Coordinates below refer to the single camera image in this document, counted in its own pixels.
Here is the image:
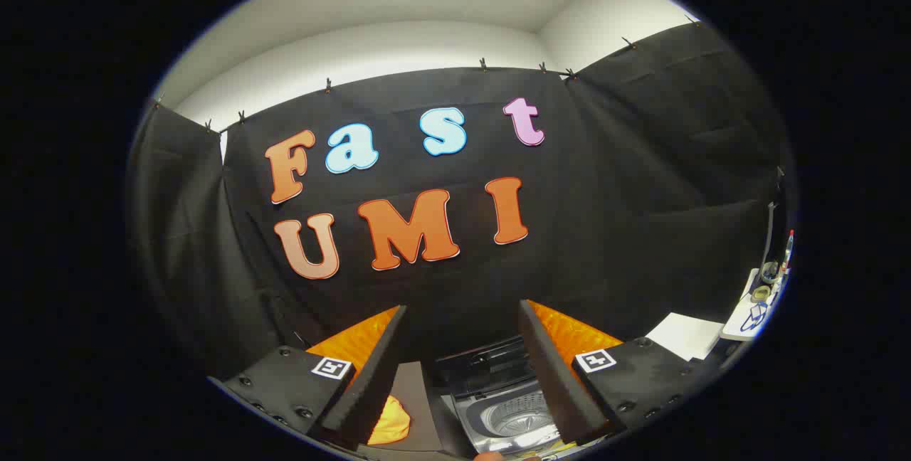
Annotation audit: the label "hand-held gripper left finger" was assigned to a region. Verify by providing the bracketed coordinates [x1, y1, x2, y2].
[208, 304, 410, 451]

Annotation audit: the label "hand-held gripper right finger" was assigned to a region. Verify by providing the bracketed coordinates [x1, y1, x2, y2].
[518, 299, 712, 447]

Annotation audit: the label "yellow polo shirt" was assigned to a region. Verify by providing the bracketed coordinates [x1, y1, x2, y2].
[367, 395, 412, 445]

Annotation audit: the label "grey top-load washing machine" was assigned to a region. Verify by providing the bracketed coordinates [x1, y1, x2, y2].
[426, 337, 570, 458]

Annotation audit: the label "white sheet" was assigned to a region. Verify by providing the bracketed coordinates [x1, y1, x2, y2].
[646, 313, 725, 361]

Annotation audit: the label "black backdrop cloth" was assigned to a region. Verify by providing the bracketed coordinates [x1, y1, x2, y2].
[127, 20, 798, 383]

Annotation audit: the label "white tray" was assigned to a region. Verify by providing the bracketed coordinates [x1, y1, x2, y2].
[720, 267, 785, 342]

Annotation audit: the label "blue scissors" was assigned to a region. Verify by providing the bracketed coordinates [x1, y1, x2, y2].
[740, 302, 768, 332]

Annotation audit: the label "black stand pole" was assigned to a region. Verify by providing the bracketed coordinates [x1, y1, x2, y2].
[760, 166, 785, 284]

